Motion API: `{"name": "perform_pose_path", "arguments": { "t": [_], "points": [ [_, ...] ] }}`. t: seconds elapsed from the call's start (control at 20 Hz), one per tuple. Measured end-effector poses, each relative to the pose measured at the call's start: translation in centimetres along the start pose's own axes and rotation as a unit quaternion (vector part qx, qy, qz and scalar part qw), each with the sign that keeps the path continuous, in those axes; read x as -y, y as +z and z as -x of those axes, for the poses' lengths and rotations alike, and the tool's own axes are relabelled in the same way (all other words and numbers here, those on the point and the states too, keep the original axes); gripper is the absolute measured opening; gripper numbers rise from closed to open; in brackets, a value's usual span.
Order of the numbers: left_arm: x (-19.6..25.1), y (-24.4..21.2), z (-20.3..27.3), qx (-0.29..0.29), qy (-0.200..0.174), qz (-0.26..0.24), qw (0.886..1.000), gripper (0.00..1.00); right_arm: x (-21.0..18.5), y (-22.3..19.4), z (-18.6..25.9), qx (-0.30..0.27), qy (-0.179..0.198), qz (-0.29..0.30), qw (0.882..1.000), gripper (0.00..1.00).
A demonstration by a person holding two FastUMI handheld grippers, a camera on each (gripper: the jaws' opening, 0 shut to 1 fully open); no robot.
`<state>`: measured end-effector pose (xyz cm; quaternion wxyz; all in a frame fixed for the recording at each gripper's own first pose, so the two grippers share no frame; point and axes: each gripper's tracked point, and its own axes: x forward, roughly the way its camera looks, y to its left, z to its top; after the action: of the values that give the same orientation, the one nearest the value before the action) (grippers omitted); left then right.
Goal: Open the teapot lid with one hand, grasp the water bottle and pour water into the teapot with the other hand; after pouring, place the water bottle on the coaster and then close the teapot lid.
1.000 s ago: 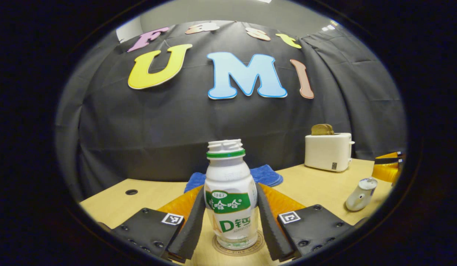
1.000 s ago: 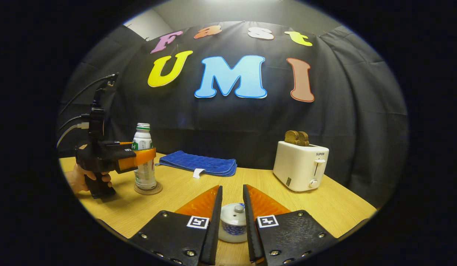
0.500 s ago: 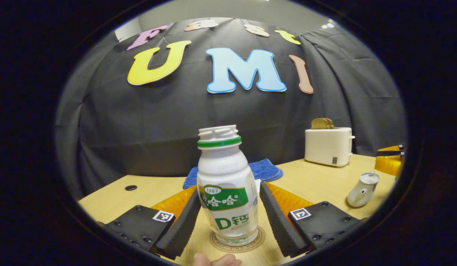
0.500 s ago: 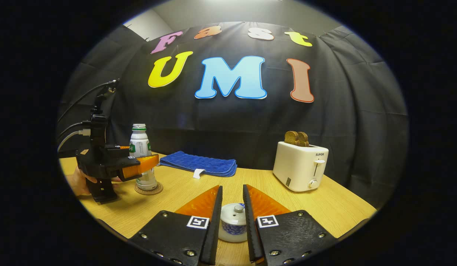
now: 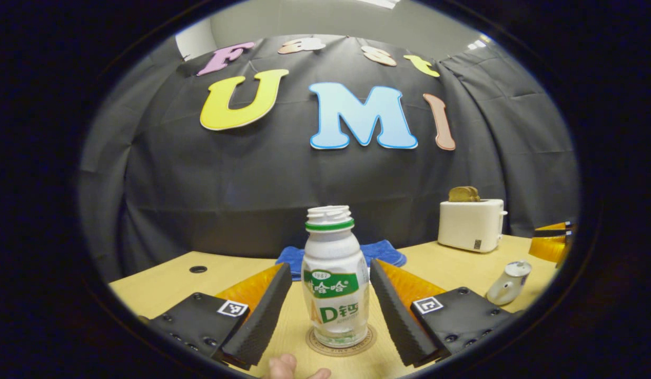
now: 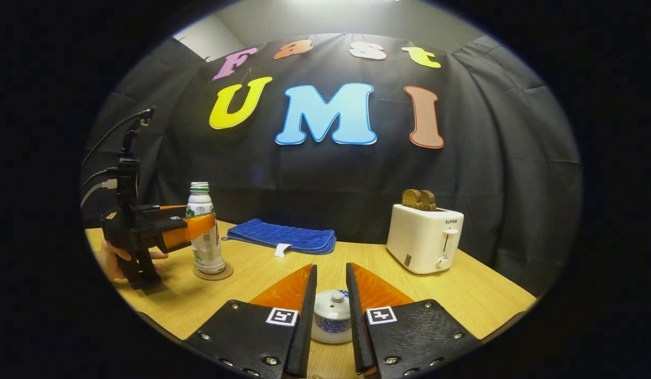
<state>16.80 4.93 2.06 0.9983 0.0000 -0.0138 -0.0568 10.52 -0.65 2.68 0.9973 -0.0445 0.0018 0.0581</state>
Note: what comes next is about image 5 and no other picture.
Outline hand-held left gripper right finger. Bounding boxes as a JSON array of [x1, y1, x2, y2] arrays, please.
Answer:
[[369, 258, 514, 368]]

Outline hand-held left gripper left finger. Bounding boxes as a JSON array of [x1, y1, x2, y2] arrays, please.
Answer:
[[144, 262, 294, 372]]

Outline round cork coaster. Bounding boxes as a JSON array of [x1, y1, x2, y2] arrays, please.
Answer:
[[305, 323, 378, 358]]

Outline white blue ceramic teacup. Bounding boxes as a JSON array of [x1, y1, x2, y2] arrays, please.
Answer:
[[486, 273, 529, 306]]

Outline white plastic water bottle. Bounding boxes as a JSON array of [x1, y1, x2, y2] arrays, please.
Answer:
[[301, 205, 371, 348]]

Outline blue folded towel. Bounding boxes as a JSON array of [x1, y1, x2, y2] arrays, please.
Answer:
[[275, 240, 408, 282]]

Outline white toaster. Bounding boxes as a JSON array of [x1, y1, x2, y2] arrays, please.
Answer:
[[437, 198, 508, 254]]

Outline brown toast slice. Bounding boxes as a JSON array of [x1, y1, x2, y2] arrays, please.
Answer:
[[448, 185, 481, 203]]

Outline black backdrop cloth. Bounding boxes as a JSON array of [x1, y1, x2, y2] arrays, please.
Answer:
[[77, 34, 582, 283]]

